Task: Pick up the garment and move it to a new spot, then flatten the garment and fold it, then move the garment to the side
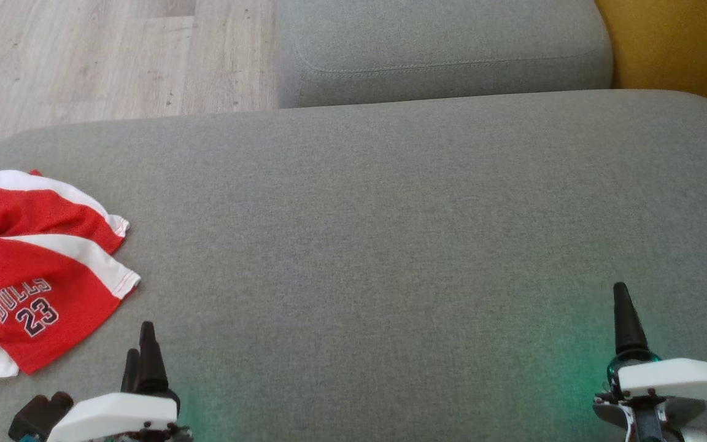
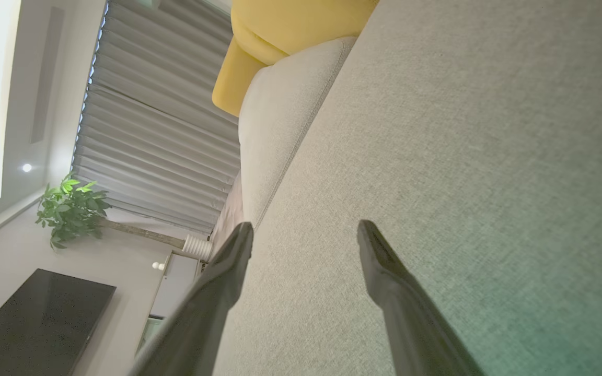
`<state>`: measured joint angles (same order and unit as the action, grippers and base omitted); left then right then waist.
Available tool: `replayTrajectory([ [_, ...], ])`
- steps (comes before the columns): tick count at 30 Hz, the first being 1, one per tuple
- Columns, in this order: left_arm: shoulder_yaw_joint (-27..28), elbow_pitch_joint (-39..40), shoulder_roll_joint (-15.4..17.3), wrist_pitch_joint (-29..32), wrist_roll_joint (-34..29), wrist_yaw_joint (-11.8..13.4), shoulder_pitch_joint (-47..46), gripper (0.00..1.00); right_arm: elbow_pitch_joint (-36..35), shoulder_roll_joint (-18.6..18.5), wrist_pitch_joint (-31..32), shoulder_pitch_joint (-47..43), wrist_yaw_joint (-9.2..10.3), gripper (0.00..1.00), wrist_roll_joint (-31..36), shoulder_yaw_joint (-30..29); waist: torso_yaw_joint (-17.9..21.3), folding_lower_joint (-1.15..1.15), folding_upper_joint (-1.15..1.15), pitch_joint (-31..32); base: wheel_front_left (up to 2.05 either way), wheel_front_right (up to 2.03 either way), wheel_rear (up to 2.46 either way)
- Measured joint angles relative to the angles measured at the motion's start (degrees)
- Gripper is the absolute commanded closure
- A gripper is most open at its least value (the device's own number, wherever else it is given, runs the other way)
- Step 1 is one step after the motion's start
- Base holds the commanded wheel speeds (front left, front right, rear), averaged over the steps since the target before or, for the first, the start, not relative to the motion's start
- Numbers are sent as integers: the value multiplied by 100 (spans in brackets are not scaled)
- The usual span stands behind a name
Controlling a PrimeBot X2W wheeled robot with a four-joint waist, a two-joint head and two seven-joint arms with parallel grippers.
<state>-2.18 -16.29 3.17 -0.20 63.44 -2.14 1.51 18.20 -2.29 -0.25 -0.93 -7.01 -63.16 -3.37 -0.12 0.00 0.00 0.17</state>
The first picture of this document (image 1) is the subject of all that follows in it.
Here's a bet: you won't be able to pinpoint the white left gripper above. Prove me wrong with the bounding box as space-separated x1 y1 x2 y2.
47 321 193 442

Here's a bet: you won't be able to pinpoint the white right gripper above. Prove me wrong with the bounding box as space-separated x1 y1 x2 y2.
593 282 707 442

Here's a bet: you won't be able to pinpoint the red Bulls 23 shorts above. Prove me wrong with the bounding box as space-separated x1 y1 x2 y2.
0 233 141 378

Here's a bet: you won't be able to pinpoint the large grey sofa seat cushion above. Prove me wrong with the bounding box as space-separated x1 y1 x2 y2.
0 90 707 442

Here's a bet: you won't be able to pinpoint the small grey sofa cushion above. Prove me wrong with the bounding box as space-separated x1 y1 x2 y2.
274 0 613 109

